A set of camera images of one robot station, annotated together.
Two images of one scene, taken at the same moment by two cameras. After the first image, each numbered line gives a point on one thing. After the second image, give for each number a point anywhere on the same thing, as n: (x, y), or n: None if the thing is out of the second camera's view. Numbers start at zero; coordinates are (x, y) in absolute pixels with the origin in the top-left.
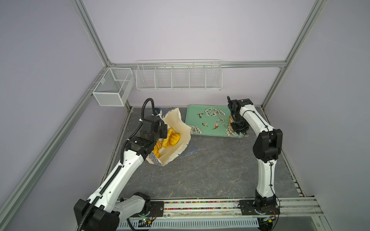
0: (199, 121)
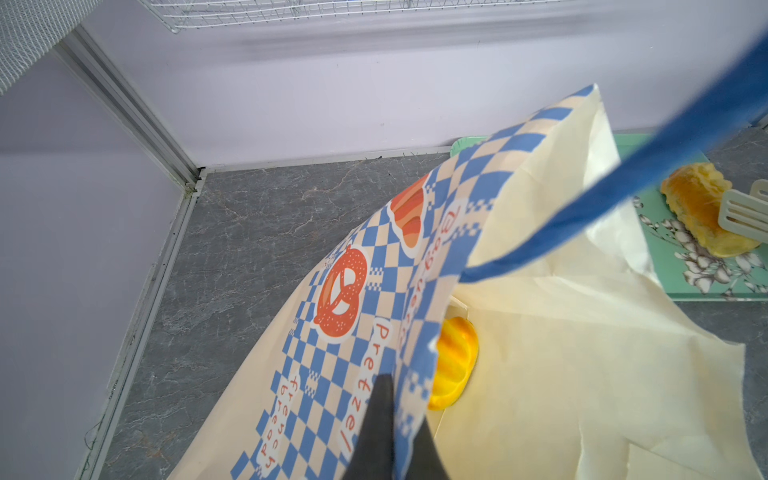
0: (688, 271)
